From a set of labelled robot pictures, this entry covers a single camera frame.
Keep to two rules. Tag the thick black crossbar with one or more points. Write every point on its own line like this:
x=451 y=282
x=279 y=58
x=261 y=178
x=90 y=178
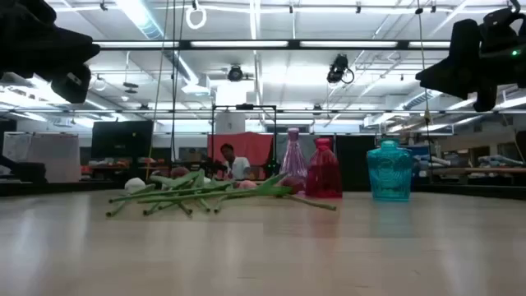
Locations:
x=293 y=44

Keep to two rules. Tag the black base block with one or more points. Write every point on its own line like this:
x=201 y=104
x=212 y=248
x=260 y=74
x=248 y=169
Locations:
x=24 y=172

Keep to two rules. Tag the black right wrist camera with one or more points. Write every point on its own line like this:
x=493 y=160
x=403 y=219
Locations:
x=503 y=29

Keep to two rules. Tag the black monitor screen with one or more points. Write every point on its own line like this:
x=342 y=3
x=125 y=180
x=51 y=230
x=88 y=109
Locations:
x=122 y=140

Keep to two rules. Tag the thin black crossbar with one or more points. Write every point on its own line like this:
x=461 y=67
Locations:
x=185 y=111

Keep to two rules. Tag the cluttered background desk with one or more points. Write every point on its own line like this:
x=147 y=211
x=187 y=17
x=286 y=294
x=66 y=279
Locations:
x=123 y=168

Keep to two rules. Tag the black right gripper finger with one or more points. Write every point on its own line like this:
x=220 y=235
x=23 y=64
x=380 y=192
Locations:
x=446 y=78
x=485 y=100

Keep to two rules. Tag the green flower stem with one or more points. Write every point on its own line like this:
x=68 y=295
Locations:
x=179 y=172

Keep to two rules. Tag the round black ceiling camera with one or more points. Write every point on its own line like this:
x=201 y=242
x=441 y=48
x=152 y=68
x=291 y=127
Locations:
x=235 y=74

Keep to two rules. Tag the purple glass vase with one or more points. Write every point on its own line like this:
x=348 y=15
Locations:
x=293 y=160

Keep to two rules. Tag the teal glass vase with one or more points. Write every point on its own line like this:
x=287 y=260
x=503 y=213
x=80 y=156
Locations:
x=389 y=172

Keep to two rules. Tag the red artificial tulip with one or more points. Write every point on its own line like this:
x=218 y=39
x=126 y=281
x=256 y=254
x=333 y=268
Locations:
x=156 y=173

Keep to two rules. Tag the background black robot arm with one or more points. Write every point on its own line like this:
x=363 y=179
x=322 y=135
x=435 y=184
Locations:
x=213 y=166
x=271 y=167

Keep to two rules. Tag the red cloth partition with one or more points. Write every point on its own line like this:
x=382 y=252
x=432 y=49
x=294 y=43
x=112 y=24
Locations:
x=250 y=148

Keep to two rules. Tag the black partition panel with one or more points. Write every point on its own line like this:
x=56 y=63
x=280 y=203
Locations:
x=353 y=164

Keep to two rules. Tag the silver ceiling duct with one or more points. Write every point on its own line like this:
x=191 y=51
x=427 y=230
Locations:
x=144 y=20

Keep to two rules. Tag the wooden background table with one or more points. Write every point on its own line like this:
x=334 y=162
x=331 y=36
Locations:
x=485 y=169

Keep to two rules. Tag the white board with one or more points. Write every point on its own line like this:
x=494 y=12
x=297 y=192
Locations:
x=49 y=156

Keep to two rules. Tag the black table edge rail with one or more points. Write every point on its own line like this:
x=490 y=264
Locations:
x=61 y=188

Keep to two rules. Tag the red glass vase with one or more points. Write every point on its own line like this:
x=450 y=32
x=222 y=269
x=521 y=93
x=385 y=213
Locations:
x=324 y=177

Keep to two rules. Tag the red tulip bouquet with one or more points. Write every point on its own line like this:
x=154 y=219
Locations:
x=246 y=184

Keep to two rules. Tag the person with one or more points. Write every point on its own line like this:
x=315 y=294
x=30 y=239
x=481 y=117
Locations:
x=238 y=166

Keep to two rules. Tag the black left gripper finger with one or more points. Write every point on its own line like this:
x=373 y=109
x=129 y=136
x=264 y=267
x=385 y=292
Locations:
x=76 y=51
x=72 y=84

